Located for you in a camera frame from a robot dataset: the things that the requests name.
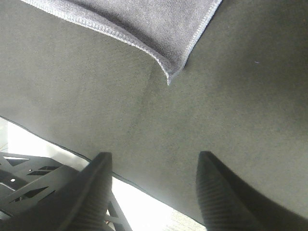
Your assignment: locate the black felt table mat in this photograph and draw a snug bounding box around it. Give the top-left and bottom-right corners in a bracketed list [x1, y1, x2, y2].
[0, 0, 308, 221]

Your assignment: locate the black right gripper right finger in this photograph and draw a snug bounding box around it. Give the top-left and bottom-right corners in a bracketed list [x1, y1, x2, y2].
[196, 151, 308, 231]

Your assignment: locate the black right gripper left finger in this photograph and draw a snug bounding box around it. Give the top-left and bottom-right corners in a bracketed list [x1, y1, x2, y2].
[0, 153, 112, 231]

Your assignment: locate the grey microfibre towel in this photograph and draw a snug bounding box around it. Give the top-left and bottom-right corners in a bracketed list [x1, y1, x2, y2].
[28, 0, 220, 83]

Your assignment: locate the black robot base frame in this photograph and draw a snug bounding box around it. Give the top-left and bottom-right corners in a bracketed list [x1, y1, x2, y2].
[0, 151, 133, 231]

